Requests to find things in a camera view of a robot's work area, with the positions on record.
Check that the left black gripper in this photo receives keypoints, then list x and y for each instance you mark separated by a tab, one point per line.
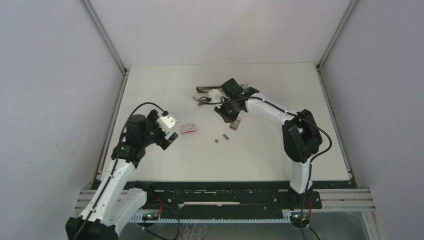
151	121

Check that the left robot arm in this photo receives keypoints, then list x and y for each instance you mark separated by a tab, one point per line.
105	216

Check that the white slotted cable duct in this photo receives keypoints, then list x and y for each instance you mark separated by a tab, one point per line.
282	217

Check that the staple box tray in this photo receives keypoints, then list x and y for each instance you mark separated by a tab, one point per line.
235	124

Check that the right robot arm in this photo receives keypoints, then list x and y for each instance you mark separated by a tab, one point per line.
300	134

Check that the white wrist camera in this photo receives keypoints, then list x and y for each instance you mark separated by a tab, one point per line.
215	95
167	122

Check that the right controller board with wires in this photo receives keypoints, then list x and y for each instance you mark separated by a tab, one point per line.
302	221

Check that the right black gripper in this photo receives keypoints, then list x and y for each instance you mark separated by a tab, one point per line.
219	110

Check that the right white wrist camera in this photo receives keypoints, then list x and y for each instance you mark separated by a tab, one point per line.
215	95

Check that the left controller board with wires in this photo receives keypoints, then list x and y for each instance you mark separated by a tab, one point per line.
155	216

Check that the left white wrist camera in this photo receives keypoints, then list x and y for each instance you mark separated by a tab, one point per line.
167	122

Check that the controller board with wires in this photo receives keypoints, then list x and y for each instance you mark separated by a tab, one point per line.
155	216
302	221

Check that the red white staple box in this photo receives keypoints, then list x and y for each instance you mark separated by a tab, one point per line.
188	128

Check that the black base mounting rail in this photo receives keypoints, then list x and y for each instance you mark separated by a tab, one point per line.
232	199

